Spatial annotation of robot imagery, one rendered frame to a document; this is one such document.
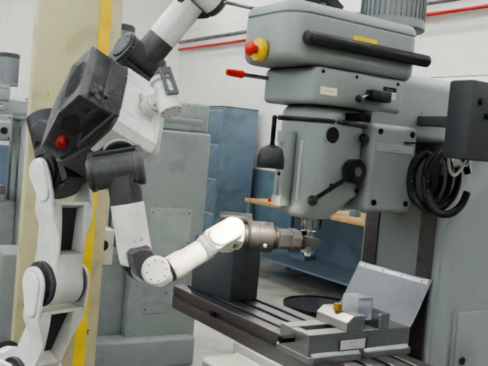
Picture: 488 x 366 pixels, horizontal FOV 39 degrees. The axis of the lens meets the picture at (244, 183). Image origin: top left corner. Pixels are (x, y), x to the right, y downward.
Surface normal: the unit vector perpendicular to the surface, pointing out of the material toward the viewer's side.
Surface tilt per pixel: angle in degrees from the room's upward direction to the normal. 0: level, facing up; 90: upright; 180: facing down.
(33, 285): 90
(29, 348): 90
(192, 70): 90
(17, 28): 90
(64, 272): 81
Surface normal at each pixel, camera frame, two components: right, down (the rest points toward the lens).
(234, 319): -0.83, -0.04
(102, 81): 0.70, -0.44
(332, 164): 0.54, 0.09
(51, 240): -0.64, -0.02
